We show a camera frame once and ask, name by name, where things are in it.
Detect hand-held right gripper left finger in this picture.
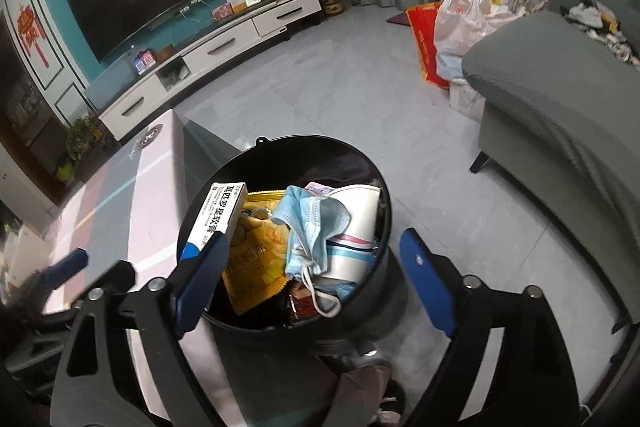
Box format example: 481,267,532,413
50,231,231,427

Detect yellow snack bag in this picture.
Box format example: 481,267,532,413
222,189,293,315

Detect red snack bag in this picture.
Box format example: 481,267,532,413
287,282,326,323

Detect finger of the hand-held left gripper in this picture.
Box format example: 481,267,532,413
45,259,137,314
27,248,90,290

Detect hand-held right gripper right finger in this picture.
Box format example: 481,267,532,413
399,227,571,427

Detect black plastic bucket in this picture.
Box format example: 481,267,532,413
175,134,396,358

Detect red shopping bag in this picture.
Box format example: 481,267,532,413
405,2,451,90

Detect red knot wall decoration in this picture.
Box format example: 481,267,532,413
17,4,53,70

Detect pink grey tablecloth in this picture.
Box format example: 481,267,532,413
30,107,251,427

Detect leafy potted plants group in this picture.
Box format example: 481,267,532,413
52,114,108,182

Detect grey sofa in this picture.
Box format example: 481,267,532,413
461,0,640,333

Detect large white plastic bag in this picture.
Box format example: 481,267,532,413
432,0,516,80

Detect white striped paper cup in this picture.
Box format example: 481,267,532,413
320,184,383,283

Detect white television stand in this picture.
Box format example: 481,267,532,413
97,0,322,142

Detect white carton box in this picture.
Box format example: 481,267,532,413
449,77,486,122

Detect blue red small box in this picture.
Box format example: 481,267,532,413
131,49,157,75

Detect black white cloth pile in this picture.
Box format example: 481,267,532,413
560,0,640,68

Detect dark wooden cabinet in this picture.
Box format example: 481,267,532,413
0,72,66,158

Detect person's pink trouser leg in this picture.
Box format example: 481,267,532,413
320,357,401,427

